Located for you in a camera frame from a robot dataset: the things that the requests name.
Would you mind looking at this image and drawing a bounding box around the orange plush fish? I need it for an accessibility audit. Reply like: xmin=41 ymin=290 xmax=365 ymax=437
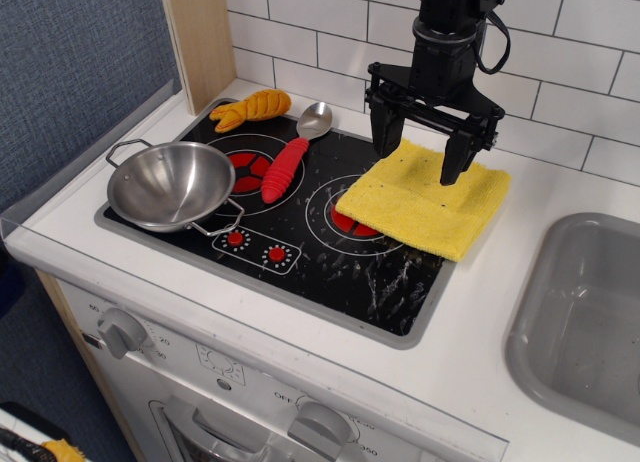
xmin=209 ymin=89 xmax=292 ymax=133

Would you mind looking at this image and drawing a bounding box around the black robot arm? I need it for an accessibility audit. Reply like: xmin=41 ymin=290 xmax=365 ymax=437
xmin=365 ymin=0 xmax=508 ymax=186

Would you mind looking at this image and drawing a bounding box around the black cable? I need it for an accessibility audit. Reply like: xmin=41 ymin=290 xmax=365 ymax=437
xmin=473 ymin=9 xmax=512 ymax=76

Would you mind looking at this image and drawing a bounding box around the black toy stovetop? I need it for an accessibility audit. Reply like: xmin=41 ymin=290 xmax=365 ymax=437
xmin=96 ymin=115 xmax=454 ymax=349

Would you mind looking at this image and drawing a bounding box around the yellow cloth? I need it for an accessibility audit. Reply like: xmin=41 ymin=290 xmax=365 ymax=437
xmin=336 ymin=139 xmax=511 ymax=262

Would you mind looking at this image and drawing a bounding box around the red handled metal spoon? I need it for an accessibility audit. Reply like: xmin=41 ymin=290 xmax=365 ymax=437
xmin=261 ymin=102 xmax=333 ymax=204

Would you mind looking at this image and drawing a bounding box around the grey left oven knob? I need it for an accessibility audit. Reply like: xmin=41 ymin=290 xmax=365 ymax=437
xmin=98 ymin=308 xmax=147 ymax=359

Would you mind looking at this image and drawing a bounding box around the grey sink basin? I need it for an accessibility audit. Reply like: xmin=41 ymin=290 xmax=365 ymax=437
xmin=506 ymin=213 xmax=639 ymax=445

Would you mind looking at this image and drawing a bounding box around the grey right oven knob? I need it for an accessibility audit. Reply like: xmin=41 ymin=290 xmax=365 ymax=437
xmin=287 ymin=402 xmax=353 ymax=461

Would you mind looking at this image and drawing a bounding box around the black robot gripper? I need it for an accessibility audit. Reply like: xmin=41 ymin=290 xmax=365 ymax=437
xmin=365 ymin=30 xmax=504 ymax=186

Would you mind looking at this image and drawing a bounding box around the wooden post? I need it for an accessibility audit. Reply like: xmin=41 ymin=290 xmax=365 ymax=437
xmin=162 ymin=0 xmax=236 ymax=115

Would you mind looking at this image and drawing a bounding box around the white toy oven front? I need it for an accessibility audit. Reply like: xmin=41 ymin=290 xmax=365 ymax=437
xmin=46 ymin=278 xmax=507 ymax=461

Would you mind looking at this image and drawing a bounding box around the yellow plush toy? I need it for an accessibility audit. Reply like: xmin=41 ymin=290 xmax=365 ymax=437
xmin=41 ymin=439 xmax=87 ymax=462

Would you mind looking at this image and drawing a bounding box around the stainless steel pot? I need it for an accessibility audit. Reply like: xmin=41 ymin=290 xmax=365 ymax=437
xmin=106 ymin=140 xmax=245 ymax=237

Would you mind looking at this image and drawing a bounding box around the grey oven knob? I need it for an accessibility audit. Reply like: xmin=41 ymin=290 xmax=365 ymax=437
xmin=287 ymin=402 xmax=353 ymax=461
xmin=98 ymin=308 xmax=147 ymax=359

